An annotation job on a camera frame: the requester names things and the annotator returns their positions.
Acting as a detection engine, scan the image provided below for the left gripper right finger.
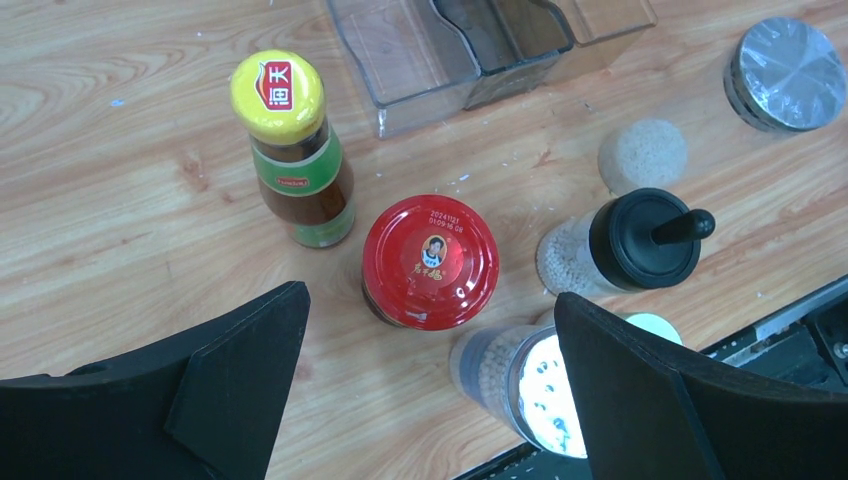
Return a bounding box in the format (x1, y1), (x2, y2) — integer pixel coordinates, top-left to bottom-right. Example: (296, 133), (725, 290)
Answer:
(555, 293), (847, 479)

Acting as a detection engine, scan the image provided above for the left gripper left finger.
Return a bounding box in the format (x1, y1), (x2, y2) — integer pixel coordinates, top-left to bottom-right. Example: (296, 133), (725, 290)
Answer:
(1, 281), (310, 479)

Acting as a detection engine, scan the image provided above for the yellow cap sauce bottle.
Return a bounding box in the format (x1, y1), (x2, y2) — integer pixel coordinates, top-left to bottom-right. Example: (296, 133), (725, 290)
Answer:
(230, 49), (355, 248)

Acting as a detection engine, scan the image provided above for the large silver lid jar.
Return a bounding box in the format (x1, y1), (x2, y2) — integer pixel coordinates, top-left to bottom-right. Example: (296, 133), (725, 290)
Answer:
(597, 16), (848, 197)

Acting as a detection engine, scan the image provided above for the clear plastic organizer bin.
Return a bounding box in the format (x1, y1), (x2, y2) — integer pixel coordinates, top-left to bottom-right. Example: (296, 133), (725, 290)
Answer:
(327, 0), (658, 139)

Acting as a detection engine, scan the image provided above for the silver lid spice jar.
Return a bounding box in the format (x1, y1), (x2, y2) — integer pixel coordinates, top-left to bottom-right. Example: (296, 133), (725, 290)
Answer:
(449, 325), (588, 459)

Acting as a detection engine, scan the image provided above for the black lid grinder jar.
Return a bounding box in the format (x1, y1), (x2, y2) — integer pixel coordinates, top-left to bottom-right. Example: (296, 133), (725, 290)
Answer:
(536, 188), (716, 298)

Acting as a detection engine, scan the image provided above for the red lid chili jar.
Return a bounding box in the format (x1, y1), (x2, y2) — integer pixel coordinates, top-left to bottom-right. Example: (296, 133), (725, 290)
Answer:
(362, 194), (500, 331)

